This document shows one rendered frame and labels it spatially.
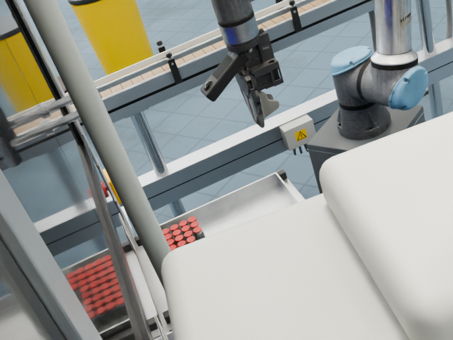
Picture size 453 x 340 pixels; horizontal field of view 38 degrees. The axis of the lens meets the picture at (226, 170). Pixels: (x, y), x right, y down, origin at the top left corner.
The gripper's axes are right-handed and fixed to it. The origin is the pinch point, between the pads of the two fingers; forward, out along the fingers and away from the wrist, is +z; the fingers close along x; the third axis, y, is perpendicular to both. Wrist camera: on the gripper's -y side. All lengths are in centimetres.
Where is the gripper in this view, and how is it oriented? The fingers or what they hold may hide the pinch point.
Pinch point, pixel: (257, 123)
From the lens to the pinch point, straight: 145.7
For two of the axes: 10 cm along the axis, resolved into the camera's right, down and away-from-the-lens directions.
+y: 9.0, -4.1, 1.2
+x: -3.2, -4.6, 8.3
